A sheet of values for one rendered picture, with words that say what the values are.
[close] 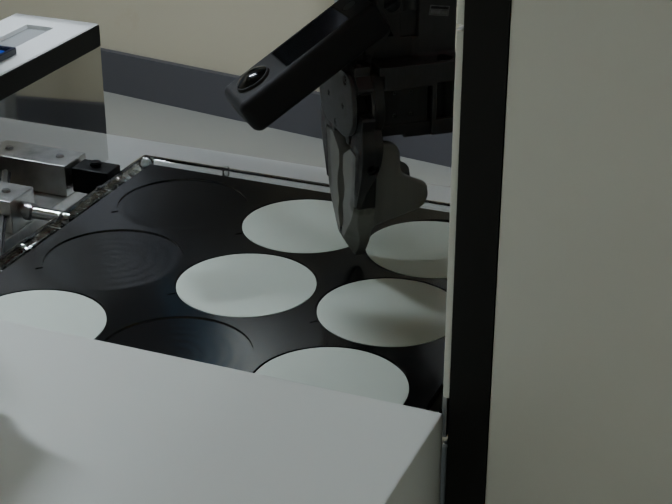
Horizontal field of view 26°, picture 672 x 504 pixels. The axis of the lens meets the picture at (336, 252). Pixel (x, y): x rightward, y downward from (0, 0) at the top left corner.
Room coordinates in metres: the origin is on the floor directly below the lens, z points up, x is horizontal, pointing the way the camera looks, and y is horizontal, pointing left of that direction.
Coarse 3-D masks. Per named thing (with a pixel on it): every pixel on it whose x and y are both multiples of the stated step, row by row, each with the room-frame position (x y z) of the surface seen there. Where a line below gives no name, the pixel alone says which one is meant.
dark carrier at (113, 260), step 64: (128, 192) 1.08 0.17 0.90; (192, 192) 1.08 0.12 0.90; (256, 192) 1.08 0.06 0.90; (320, 192) 1.08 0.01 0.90; (64, 256) 0.97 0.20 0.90; (128, 256) 0.97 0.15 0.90; (192, 256) 0.96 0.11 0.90; (320, 256) 0.96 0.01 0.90; (128, 320) 0.86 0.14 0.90; (192, 320) 0.87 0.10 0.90; (256, 320) 0.86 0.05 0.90
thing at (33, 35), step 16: (16, 16) 1.38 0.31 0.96; (32, 16) 1.38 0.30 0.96; (0, 32) 1.32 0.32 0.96; (16, 32) 1.33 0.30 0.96; (32, 32) 1.34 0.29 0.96; (48, 32) 1.32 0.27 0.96; (64, 32) 1.32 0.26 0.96; (80, 32) 1.32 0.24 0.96; (16, 48) 1.27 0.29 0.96; (32, 48) 1.27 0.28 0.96; (48, 48) 1.27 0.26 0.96; (0, 64) 1.23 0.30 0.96; (16, 64) 1.23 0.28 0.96
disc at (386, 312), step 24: (336, 288) 0.91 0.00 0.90; (360, 288) 0.91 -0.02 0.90; (384, 288) 0.91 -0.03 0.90; (408, 288) 0.91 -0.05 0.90; (432, 288) 0.91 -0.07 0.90; (336, 312) 0.88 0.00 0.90; (360, 312) 0.88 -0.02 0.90; (384, 312) 0.88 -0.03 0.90; (408, 312) 0.88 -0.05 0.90; (432, 312) 0.88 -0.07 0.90; (360, 336) 0.84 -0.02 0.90; (384, 336) 0.84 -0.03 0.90; (408, 336) 0.84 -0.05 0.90; (432, 336) 0.84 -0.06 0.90
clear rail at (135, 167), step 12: (144, 156) 1.15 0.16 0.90; (132, 168) 1.13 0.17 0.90; (108, 180) 1.10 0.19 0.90; (120, 180) 1.11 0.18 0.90; (96, 192) 1.08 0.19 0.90; (108, 192) 1.09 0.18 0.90; (84, 204) 1.05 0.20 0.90; (60, 216) 1.03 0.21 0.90; (72, 216) 1.04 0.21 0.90; (48, 228) 1.01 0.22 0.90; (60, 228) 1.02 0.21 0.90; (24, 240) 0.98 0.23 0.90; (36, 240) 0.99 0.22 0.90; (12, 252) 0.97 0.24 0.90; (24, 252) 0.97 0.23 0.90; (0, 264) 0.95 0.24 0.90
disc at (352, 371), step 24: (288, 360) 0.81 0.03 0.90; (312, 360) 0.81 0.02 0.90; (336, 360) 0.81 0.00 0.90; (360, 360) 0.81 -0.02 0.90; (384, 360) 0.81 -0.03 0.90; (312, 384) 0.78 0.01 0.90; (336, 384) 0.78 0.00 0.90; (360, 384) 0.78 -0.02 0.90; (384, 384) 0.78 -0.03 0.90; (408, 384) 0.78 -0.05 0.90
